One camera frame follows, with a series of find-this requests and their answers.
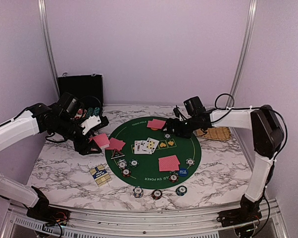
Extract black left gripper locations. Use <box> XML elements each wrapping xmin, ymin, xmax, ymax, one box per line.
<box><xmin>55</xmin><ymin>116</ymin><xmax>101</xmax><ymax>155</ymax></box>

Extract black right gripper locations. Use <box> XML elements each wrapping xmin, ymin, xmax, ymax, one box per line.
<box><xmin>160</xmin><ymin>116</ymin><xmax>199</xmax><ymax>139</ymax></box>

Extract red backed card deck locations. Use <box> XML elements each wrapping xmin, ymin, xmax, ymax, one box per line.
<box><xmin>90</xmin><ymin>133</ymin><xmax>110</xmax><ymax>149</ymax></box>

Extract face up card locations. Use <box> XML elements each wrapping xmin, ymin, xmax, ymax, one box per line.
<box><xmin>145</xmin><ymin>137</ymin><xmax>159</xmax><ymax>154</ymax></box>
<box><xmin>139</xmin><ymin>140</ymin><xmax>150</xmax><ymax>154</ymax></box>

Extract blue white chip mat edge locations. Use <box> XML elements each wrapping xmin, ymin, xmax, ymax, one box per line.
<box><xmin>186</xmin><ymin>158</ymin><xmax>195</xmax><ymax>166</ymax></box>

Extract red card being dealt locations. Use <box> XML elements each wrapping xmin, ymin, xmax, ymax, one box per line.
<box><xmin>158</xmin><ymin>155</ymin><xmax>180</xmax><ymax>164</ymax></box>

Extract red card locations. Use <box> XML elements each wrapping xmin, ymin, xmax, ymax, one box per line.
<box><xmin>159</xmin><ymin>161</ymin><xmax>179</xmax><ymax>172</ymax></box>

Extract blue tan chips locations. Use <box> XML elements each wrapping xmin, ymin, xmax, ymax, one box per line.
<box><xmin>117</xmin><ymin>159</ymin><xmax>128</xmax><ymax>170</ymax></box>

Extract blue small blind button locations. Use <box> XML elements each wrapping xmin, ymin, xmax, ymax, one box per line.
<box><xmin>177</xmin><ymin>168</ymin><xmax>189</xmax><ymax>177</ymax></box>

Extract king of diamonds card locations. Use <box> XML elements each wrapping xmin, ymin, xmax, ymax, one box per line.
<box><xmin>134</xmin><ymin>140</ymin><xmax>143</xmax><ymax>154</ymax></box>

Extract brown 100 chips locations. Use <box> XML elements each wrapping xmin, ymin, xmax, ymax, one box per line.
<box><xmin>122</xmin><ymin>168</ymin><xmax>131</xmax><ymax>178</ymax></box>

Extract teal 50 chips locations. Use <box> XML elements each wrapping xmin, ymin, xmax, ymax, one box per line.
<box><xmin>130</xmin><ymin>159</ymin><xmax>139</xmax><ymax>168</ymax></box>

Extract teal 50 chip stack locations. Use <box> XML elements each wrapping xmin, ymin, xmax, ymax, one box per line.
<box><xmin>175</xmin><ymin>185</ymin><xmax>188</xmax><ymax>196</ymax></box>

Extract brown 100 chip stack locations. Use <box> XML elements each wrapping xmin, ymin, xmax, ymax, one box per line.
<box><xmin>151</xmin><ymin>189</ymin><xmax>162</xmax><ymax>200</ymax></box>

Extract blue tan 10 chip stack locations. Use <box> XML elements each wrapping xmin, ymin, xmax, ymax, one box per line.
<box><xmin>133</xmin><ymin>186</ymin><xmax>144</xmax><ymax>198</ymax></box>

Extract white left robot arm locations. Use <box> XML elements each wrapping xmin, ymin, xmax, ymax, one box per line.
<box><xmin>0</xmin><ymin>93</ymin><xmax>105</xmax><ymax>221</ymax></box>

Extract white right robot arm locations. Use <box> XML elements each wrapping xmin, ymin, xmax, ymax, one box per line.
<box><xmin>162</xmin><ymin>96</ymin><xmax>288</xmax><ymax>222</ymax></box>

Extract blue texas holdem card box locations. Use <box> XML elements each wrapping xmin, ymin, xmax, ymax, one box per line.
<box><xmin>90</xmin><ymin>165</ymin><xmax>111</xmax><ymax>187</ymax></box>

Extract dark green chip row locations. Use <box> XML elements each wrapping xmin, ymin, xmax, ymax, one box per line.
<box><xmin>85</xmin><ymin>108</ymin><xmax>94</xmax><ymax>118</ymax></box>

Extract black triangular all-in marker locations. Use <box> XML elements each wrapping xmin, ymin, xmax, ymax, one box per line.
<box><xmin>111</xmin><ymin>149</ymin><xmax>125</xmax><ymax>160</ymax></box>

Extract teal 50 chip row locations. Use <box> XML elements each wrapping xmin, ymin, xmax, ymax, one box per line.
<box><xmin>92</xmin><ymin>107</ymin><xmax>101</xmax><ymax>117</ymax></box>

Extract green round poker mat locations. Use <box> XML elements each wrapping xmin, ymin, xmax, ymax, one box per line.
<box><xmin>105</xmin><ymin>117</ymin><xmax>202</xmax><ymax>189</ymax></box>

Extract black poker chip case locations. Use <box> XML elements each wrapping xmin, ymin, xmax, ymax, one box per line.
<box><xmin>57</xmin><ymin>74</ymin><xmax>103</xmax><ymax>108</ymax></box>

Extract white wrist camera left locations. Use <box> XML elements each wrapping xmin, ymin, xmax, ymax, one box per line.
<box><xmin>80</xmin><ymin>116</ymin><xmax>101</xmax><ymax>135</ymax></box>

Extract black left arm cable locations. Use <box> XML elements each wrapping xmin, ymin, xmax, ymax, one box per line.
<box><xmin>81</xmin><ymin>96</ymin><xmax>104</xmax><ymax>119</ymax></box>

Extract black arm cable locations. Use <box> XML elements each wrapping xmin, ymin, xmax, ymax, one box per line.
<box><xmin>208</xmin><ymin>93</ymin><xmax>288</xmax><ymax>159</ymax></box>
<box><xmin>81</xmin><ymin>96</ymin><xmax>104</xmax><ymax>119</ymax></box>

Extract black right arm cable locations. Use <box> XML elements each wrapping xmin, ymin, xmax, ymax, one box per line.
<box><xmin>208</xmin><ymin>93</ymin><xmax>288</xmax><ymax>159</ymax></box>

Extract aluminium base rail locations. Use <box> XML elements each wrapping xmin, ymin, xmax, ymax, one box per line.
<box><xmin>0</xmin><ymin>198</ymin><xmax>288</xmax><ymax>238</ymax></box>

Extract right aluminium frame post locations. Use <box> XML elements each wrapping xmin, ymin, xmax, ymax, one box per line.
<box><xmin>226</xmin><ymin>0</ymin><xmax>258</xmax><ymax>107</ymax></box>

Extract aluminium frame post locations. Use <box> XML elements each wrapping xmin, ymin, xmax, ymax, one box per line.
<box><xmin>226</xmin><ymin>0</ymin><xmax>258</xmax><ymax>107</ymax></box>
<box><xmin>38</xmin><ymin>0</ymin><xmax>58</xmax><ymax>85</ymax></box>

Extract left aluminium frame post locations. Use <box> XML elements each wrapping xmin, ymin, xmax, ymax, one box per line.
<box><xmin>38</xmin><ymin>0</ymin><xmax>58</xmax><ymax>85</ymax></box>

